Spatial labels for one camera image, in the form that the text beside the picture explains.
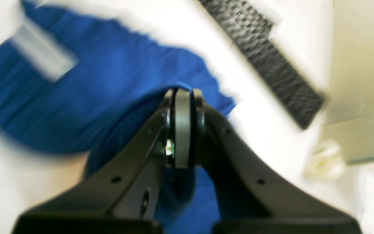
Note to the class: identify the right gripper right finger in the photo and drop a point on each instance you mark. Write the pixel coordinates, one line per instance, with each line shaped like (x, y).
(252, 197)

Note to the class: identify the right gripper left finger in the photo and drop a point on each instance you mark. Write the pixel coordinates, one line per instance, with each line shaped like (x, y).
(121, 197)

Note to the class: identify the black computer keyboard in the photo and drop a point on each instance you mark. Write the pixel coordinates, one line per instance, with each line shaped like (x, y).
(249, 29)

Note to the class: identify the dark blue t-shirt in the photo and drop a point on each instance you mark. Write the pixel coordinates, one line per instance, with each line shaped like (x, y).
(71, 83)

